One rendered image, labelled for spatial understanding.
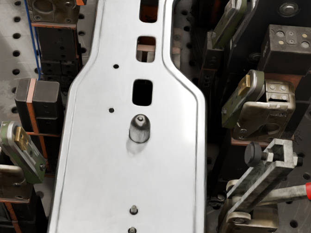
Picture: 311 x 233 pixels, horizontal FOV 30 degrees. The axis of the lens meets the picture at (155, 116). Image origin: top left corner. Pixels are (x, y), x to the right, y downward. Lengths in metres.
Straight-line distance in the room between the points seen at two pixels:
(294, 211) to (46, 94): 0.56
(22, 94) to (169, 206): 0.30
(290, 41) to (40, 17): 0.47
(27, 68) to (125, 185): 0.55
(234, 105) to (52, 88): 0.29
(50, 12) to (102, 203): 0.40
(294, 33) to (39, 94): 0.41
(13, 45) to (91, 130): 0.53
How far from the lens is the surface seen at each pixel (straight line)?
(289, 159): 0.67
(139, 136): 0.87
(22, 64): 1.34
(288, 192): 0.77
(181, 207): 0.85
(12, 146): 0.78
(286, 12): 0.90
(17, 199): 0.94
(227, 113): 0.92
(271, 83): 0.89
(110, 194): 0.85
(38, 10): 1.09
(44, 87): 0.96
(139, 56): 0.99
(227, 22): 0.96
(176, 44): 1.37
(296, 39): 0.89
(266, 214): 0.81
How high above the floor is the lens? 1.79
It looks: 60 degrees down
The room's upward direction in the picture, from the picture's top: 7 degrees clockwise
